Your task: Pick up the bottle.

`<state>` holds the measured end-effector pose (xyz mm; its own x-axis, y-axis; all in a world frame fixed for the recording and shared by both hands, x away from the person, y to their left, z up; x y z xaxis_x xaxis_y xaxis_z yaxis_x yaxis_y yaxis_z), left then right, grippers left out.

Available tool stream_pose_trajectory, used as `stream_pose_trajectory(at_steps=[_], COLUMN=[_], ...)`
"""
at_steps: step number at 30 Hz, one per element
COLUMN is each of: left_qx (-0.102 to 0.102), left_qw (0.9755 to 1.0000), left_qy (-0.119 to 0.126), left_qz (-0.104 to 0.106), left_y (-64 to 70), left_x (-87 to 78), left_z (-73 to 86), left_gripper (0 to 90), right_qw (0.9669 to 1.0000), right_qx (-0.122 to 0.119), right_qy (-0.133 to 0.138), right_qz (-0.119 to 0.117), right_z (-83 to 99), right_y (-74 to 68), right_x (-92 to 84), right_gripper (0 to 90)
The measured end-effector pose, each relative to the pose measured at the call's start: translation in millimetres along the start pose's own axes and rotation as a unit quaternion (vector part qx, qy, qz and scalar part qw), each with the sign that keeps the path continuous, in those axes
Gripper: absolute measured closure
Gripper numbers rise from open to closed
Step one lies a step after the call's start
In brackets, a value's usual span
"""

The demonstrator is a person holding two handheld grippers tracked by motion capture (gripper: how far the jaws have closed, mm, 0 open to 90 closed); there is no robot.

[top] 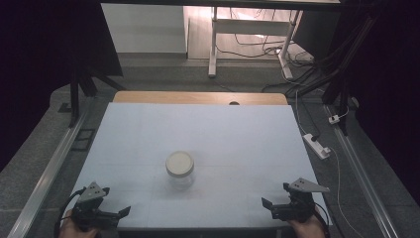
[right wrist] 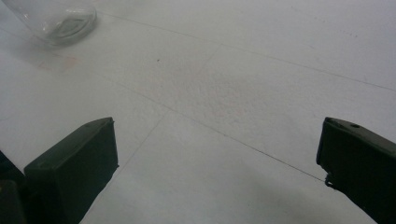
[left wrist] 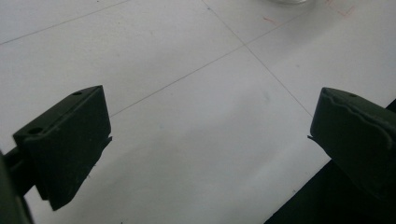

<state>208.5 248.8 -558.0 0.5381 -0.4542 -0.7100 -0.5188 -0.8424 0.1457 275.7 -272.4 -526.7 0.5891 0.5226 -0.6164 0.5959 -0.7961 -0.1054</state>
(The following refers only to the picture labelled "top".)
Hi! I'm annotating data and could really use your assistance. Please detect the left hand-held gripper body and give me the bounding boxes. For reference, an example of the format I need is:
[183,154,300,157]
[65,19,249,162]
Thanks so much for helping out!
[70,180,121,232]

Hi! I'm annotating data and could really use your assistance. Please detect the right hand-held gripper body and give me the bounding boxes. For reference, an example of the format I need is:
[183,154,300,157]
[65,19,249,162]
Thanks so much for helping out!
[271,177,331,223]

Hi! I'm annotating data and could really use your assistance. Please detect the clear glass jar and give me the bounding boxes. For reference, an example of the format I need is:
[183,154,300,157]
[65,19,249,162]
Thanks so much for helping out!
[168,172,196,191]

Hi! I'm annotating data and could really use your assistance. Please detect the white jar lid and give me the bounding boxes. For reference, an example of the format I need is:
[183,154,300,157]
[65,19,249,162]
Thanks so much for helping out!
[164,151,195,179]

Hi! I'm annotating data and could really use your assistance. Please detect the person's right hand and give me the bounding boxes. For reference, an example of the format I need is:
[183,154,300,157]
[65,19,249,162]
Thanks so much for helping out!
[286,206,327,238]

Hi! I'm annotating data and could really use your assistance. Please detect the person's left hand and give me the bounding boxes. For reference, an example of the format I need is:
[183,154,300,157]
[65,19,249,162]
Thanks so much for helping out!
[58,209,101,238]

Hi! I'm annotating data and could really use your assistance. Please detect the white power strip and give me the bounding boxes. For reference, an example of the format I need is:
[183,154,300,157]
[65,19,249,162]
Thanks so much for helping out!
[302,132,332,161]

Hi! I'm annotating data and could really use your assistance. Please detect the white table cover sheet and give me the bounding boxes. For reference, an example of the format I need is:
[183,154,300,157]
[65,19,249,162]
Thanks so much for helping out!
[69,101,332,230]

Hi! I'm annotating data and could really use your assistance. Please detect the black tripod stand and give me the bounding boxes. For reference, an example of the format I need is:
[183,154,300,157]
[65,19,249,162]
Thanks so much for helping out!
[66,63,127,129]

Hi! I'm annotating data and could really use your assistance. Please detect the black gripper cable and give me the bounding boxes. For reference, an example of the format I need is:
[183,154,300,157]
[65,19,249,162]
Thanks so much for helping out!
[313,209,332,238]
[53,187,86,238]

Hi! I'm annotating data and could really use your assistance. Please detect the thin white cable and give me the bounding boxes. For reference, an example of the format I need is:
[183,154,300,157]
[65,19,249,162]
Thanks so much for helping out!
[328,146,360,238]

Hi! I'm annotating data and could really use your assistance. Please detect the aluminium floor rail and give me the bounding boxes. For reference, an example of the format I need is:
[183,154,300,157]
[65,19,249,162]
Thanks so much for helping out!
[5,110,89,238]
[324,104,401,238]

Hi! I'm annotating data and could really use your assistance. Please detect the black stand with cables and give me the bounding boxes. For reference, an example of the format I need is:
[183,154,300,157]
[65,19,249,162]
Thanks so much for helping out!
[285,14,379,137]

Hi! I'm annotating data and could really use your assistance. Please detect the black floor cables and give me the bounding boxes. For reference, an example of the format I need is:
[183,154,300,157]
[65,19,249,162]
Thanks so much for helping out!
[216,8,318,94]

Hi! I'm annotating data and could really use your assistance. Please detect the white desk frame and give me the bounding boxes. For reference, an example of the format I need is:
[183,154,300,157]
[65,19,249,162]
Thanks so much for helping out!
[207,6,302,80]

